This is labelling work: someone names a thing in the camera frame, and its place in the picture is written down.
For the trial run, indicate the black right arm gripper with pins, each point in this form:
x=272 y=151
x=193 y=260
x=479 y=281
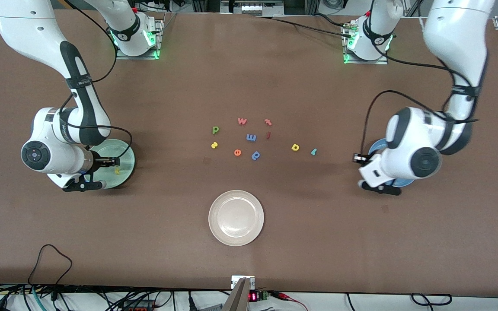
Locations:
x=98 y=163

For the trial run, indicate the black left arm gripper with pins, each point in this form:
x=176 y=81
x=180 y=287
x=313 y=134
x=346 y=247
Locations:
x=356 y=158

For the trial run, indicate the yellow letter d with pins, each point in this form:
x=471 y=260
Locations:
x=295 y=147

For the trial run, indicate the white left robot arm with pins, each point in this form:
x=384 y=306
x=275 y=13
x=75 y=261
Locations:
x=456 y=34

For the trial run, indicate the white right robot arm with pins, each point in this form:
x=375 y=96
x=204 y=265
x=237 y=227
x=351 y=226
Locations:
x=33 y=30

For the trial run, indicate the green plate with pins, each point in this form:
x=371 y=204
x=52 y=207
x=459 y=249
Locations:
x=121 y=151

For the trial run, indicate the blue plate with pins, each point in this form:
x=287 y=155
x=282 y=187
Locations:
x=379 y=147

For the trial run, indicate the blue letter p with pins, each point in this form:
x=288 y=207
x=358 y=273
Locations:
x=256 y=155

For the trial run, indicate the blue letter m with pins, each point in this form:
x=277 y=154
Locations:
x=251 y=138

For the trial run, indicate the pink letter w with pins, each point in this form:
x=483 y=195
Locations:
x=242 y=121

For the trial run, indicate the white plate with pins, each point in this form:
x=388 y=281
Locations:
x=236 y=218

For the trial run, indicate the red clip lead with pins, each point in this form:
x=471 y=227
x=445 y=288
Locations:
x=285 y=296

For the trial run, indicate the red digit display module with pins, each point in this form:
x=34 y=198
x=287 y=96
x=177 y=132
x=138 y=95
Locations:
x=253 y=296

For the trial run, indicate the grey metal bar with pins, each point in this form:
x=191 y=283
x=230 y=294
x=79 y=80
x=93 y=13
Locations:
x=238 y=300

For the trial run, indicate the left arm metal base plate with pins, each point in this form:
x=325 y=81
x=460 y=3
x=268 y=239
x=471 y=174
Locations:
x=383 y=61

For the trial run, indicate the silver metal bracket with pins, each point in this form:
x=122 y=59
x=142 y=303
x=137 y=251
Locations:
x=235 y=283

